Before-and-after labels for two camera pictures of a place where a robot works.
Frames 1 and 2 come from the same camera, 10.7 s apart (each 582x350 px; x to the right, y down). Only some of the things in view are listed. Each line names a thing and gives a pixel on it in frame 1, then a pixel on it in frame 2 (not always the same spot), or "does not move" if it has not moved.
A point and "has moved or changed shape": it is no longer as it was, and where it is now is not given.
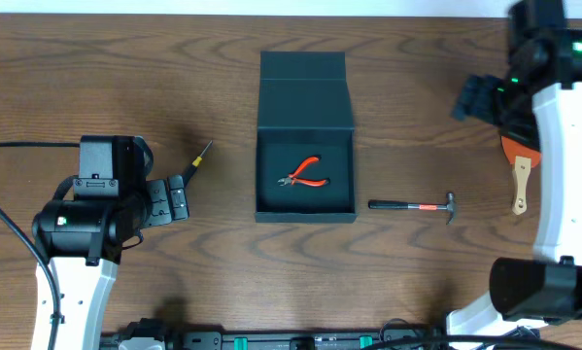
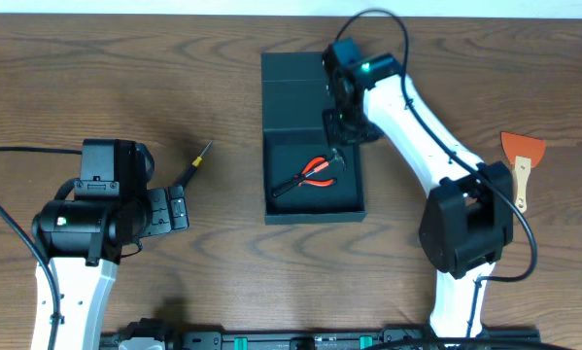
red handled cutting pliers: [292, 180] has moved or changed shape
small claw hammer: [399, 205] to [337, 154]
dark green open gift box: [304, 111] does not move
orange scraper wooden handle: [525, 158] does not move
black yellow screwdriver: [188, 175] does not move
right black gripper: [480, 99] to [337, 137]
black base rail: [154, 329] does not move
